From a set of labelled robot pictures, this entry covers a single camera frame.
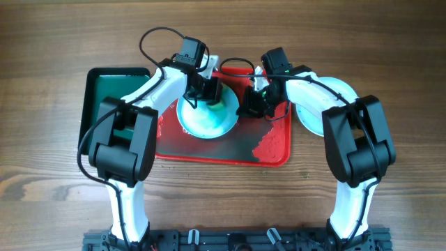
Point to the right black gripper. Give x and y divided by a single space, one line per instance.
249 106

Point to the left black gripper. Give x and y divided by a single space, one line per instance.
214 93

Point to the green yellow sponge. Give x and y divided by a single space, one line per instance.
216 105

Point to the white plate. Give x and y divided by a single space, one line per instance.
310 121
205 123

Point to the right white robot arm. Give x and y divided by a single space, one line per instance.
358 143

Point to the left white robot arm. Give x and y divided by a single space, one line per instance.
122 141

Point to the red plastic tray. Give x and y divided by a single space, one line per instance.
250 142

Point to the dark green tray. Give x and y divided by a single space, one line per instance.
108 82

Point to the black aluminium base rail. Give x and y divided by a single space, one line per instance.
271 239

